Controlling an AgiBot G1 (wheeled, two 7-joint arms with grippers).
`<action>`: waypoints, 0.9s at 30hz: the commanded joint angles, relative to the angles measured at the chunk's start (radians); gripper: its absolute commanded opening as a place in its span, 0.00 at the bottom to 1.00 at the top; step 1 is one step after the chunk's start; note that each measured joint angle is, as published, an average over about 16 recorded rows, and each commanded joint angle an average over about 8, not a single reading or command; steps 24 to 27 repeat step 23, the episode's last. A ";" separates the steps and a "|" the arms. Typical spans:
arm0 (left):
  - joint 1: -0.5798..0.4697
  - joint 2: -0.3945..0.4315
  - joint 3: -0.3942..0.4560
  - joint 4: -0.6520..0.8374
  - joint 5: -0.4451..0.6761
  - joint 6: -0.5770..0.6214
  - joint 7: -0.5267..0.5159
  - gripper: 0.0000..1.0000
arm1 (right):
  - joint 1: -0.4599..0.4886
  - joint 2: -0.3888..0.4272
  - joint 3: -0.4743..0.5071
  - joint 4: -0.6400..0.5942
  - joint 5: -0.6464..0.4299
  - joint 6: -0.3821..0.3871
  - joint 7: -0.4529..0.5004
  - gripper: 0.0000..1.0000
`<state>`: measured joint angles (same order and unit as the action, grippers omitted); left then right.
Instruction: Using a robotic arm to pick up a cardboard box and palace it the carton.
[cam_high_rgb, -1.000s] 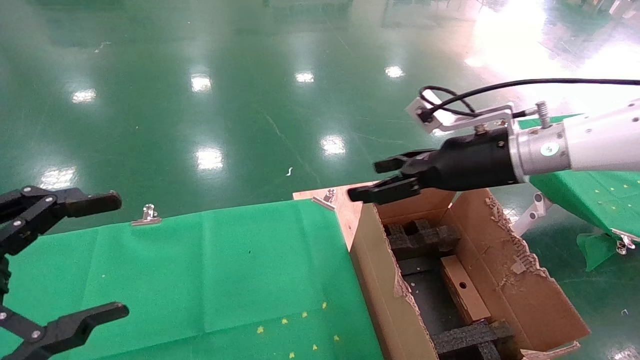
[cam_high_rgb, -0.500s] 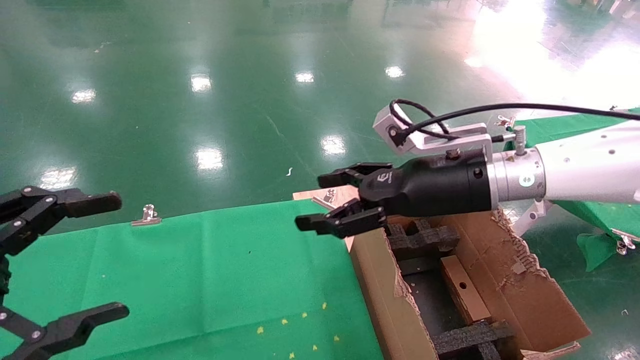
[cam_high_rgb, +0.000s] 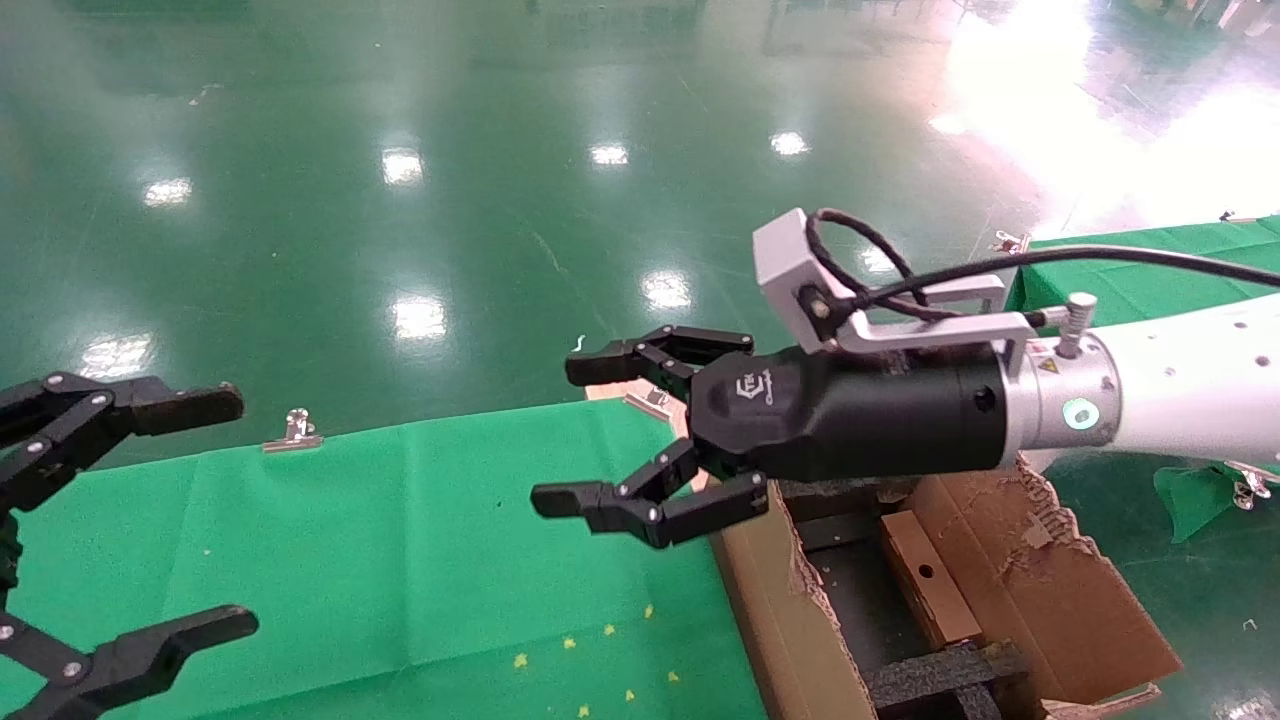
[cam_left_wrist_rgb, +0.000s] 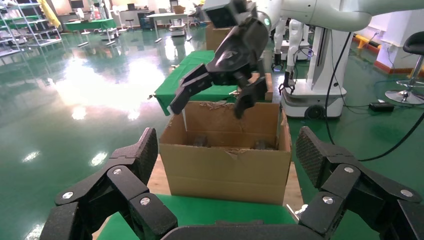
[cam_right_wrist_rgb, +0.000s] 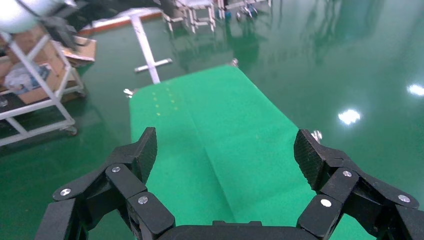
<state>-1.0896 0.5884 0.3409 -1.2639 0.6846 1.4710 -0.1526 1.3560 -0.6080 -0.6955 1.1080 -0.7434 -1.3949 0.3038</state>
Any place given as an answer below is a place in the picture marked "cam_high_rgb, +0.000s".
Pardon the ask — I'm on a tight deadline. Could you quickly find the black foam insert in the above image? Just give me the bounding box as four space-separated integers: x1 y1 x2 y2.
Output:
862 645 1031 720
778 478 916 526

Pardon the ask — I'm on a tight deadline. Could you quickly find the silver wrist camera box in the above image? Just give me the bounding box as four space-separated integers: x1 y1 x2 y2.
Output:
752 208 851 353

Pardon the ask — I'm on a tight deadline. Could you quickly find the small cardboard box with hole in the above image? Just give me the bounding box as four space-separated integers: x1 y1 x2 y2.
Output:
880 510 984 649

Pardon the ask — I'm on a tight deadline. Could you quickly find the large open cardboard carton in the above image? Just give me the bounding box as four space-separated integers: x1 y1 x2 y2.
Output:
705 455 1184 720

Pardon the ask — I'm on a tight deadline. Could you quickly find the black camera cable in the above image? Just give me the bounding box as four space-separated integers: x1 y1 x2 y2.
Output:
805 208 1280 323

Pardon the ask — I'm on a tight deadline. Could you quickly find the silver camera mount bracket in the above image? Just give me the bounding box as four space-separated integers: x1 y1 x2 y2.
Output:
825 275 1041 353

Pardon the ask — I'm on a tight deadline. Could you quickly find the large green tablecloth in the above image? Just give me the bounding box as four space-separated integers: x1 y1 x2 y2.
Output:
0 398 771 720

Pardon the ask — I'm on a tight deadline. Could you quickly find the small green tablecloth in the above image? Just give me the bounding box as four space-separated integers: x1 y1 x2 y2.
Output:
1005 215 1280 546

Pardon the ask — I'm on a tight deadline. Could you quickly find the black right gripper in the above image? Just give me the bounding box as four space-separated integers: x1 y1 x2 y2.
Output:
530 325 1009 549

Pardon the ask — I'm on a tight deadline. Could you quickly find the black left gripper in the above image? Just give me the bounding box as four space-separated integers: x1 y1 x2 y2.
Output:
0 373 261 720

